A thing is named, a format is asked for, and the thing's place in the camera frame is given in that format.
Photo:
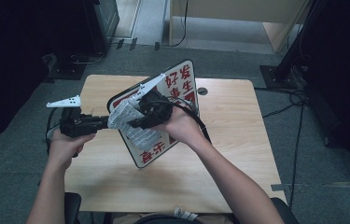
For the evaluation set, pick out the grey floor tape strip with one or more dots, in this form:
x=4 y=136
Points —
x=280 y=187

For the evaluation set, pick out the person's right hand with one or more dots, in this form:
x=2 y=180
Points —
x=182 y=127

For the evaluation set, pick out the beige wooden furniture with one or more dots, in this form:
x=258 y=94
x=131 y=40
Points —
x=241 y=9

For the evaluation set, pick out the dark round table grommet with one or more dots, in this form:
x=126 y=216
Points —
x=203 y=91

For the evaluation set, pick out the grey striped cloth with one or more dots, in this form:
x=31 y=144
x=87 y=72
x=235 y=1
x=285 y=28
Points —
x=138 y=137

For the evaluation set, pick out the black table leg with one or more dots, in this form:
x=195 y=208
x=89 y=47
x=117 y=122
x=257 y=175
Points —
x=108 y=218

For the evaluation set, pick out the black metal stand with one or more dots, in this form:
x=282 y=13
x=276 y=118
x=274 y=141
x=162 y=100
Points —
x=280 y=77

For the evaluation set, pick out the dark cabinet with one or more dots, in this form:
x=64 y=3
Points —
x=109 y=18

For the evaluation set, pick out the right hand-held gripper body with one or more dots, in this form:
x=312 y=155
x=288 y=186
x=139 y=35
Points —
x=157 y=109

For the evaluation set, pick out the person's left hand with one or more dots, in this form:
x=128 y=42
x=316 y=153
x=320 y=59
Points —
x=63 y=149

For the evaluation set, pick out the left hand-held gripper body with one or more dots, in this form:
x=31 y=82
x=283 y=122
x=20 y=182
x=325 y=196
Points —
x=76 y=124

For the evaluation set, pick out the panda print board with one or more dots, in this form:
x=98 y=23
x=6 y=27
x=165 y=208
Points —
x=180 y=81

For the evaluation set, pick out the black stand base plate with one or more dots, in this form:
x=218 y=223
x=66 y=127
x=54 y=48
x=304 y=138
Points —
x=67 y=73

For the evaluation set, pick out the person's black shirt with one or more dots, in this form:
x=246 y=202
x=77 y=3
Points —
x=160 y=219

